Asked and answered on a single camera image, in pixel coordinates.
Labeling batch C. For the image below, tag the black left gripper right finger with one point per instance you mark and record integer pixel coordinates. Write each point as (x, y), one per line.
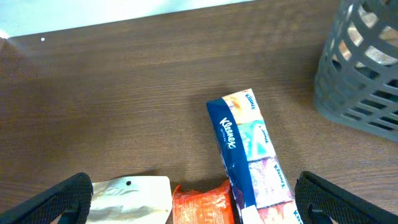
(320, 201)

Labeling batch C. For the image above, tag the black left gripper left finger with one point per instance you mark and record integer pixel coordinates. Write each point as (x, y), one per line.
(68, 202)

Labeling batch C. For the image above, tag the Kleenex tissue multipack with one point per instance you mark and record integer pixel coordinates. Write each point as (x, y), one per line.
(261, 192)

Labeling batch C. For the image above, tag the orange spaghetti packet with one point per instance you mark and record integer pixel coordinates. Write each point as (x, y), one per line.
(195, 207)

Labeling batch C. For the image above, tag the grey plastic basket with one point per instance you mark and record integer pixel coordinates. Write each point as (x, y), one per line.
(356, 81)

